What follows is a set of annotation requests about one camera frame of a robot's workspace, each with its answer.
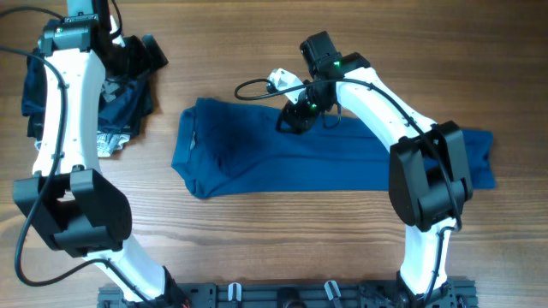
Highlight light blue folded jeans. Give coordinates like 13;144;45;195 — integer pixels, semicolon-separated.
33;130;131;158

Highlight blue polo shirt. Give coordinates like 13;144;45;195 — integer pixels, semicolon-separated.
170;97;497;200

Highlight right white clip on rail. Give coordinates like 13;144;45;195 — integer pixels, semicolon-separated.
324;280;343;308

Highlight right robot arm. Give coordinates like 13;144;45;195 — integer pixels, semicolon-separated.
267;32;473;307

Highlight white clip on rail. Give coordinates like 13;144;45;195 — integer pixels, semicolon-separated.
227;282;242;302
324;280;343;308

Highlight left white clip on rail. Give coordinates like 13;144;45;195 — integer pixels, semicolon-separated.
227;282;242;302

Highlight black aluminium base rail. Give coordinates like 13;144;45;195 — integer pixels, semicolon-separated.
97;279;479;308

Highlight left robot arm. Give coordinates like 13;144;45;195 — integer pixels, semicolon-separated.
14;1;190;307

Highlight black folded garment underneath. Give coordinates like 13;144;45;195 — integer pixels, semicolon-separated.
26;36;155;140

